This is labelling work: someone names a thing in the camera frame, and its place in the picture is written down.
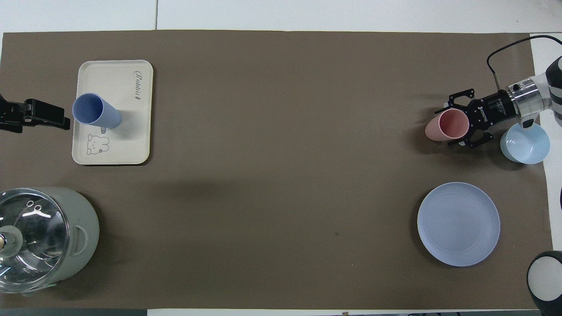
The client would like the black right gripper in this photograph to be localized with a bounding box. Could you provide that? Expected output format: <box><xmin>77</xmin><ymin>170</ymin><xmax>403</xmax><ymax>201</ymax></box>
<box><xmin>448</xmin><ymin>89</ymin><xmax>521</xmax><ymax>149</ymax></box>

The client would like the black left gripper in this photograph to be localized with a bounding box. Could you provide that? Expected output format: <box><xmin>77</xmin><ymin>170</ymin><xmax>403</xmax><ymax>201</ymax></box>
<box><xmin>0</xmin><ymin>99</ymin><xmax>71</xmax><ymax>133</ymax></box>

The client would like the pink cup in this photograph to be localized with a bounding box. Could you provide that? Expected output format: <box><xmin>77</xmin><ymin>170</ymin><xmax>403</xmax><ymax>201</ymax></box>
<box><xmin>425</xmin><ymin>109</ymin><xmax>470</xmax><ymax>142</ymax></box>

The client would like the blue ribbed cup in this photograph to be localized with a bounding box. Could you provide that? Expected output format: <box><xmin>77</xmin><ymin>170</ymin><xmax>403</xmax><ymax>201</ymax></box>
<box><xmin>72</xmin><ymin>93</ymin><xmax>122</xmax><ymax>129</ymax></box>

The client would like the cream tray with rabbit print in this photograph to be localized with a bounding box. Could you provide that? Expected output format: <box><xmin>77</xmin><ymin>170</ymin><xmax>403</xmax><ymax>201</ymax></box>
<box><xmin>72</xmin><ymin>60</ymin><xmax>154</xmax><ymax>165</ymax></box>

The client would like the light blue bowl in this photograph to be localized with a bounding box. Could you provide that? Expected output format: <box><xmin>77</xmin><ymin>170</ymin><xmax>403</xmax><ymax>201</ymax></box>
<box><xmin>500</xmin><ymin>122</ymin><xmax>551</xmax><ymax>165</ymax></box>

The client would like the lavender blue plate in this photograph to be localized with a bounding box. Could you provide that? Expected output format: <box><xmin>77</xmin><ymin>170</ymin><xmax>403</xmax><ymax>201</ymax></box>
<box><xmin>417</xmin><ymin>182</ymin><xmax>501</xmax><ymax>267</ymax></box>

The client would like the glass pot lid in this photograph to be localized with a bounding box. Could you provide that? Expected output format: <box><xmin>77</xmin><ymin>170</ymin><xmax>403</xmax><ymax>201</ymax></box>
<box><xmin>0</xmin><ymin>189</ymin><xmax>70</xmax><ymax>294</ymax></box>

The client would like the grey-green electric pot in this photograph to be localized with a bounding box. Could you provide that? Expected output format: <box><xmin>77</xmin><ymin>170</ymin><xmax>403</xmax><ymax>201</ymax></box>
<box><xmin>0</xmin><ymin>187</ymin><xmax>100</xmax><ymax>292</ymax></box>

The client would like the brown table mat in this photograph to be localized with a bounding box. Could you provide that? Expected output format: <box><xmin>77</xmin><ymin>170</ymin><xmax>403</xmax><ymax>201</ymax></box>
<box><xmin>0</xmin><ymin>30</ymin><xmax>560</xmax><ymax>310</ymax></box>

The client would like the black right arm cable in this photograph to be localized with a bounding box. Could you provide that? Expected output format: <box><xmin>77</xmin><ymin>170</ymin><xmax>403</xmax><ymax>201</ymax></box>
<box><xmin>486</xmin><ymin>35</ymin><xmax>562</xmax><ymax>90</ymax></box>

